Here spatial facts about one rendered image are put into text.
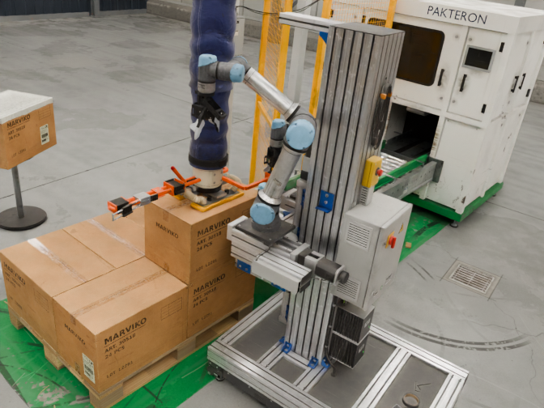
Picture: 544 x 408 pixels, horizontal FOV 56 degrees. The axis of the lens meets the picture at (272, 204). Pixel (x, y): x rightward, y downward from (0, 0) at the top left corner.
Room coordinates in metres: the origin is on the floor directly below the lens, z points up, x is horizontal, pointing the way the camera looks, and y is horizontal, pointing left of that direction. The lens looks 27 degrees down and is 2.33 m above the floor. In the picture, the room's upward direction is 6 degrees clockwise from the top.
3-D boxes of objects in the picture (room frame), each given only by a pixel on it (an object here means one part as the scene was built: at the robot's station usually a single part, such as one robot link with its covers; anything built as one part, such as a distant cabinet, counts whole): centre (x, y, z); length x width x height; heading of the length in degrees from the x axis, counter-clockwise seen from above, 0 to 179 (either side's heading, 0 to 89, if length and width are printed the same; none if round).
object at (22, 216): (3.75, 2.11, 0.31); 0.40 x 0.40 x 0.62
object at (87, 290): (2.68, 0.81, 0.34); 1.20 x 1.00 x 0.40; 142
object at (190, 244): (2.73, 0.39, 0.74); 0.60 x 0.40 x 0.40; 143
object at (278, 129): (2.80, 0.01, 1.38); 0.09 x 0.08 x 0.11; 98
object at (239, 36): (4.16, 0.44, 1.62); 0.20 x 0.05 x 0.30; 142
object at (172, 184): (2.53, 0.54, 1.07); 0.10 x 0.08 x 0.06; 52
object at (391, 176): (4.05, -0.97, 0.60); 1.60 x 0.10 x 0.09; 142
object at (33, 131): (3.75, 2.11, 0.82); 0.60 x 0.40 x 0.40; 169
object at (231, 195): (2.68, 0.32, 0.97); 0.34 x 0.10 x 0.05; 142
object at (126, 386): (2.68, 0.81, 0.07); 1.20 x 1.00 x 0.14; 142
